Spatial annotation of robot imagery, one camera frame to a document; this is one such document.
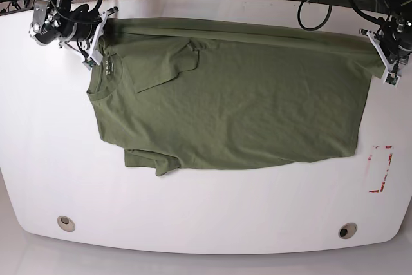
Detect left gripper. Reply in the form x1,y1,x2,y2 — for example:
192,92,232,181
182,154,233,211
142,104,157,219
359,15,411,72

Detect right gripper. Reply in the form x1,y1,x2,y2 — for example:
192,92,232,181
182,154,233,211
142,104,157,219
29,6,118,58

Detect green T-shirt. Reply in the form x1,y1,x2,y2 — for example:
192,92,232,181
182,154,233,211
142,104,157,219
88,19,384,176

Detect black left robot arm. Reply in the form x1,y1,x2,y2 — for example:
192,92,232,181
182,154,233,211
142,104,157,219
348,0,411,77

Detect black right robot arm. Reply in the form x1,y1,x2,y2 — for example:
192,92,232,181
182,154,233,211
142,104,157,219
29,0,118,66

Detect red tape marking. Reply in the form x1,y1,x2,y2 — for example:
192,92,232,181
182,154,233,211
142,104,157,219
366,145,393,193

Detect right table grommet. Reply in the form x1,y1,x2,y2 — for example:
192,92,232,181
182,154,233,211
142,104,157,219
338,223,358,240

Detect table grommet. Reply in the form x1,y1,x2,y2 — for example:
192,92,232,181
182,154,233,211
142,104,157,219
57,216,75,232
338,223,358,240

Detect left table grommet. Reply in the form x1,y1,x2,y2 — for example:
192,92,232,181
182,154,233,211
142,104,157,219
57,216,75,232

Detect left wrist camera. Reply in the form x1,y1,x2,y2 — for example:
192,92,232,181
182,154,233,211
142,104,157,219
382,71,401,88

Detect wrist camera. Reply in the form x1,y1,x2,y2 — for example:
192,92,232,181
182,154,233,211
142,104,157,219
82,58,98,71
382,71,401,88

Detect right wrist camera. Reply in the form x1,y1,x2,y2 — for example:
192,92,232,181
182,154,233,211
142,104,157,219
82,58,98,71

